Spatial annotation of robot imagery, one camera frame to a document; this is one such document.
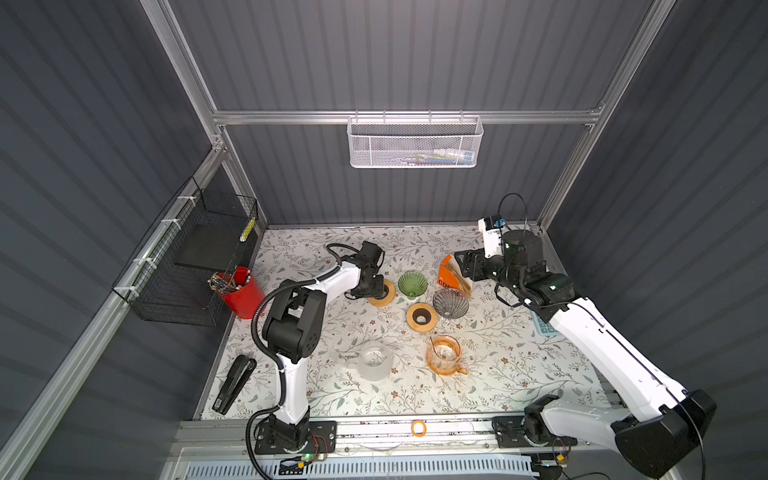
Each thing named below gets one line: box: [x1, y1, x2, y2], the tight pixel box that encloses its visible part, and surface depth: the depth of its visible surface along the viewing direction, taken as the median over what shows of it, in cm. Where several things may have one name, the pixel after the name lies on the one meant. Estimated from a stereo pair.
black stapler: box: [212, 354, 257, 415], surface depth 81 cm
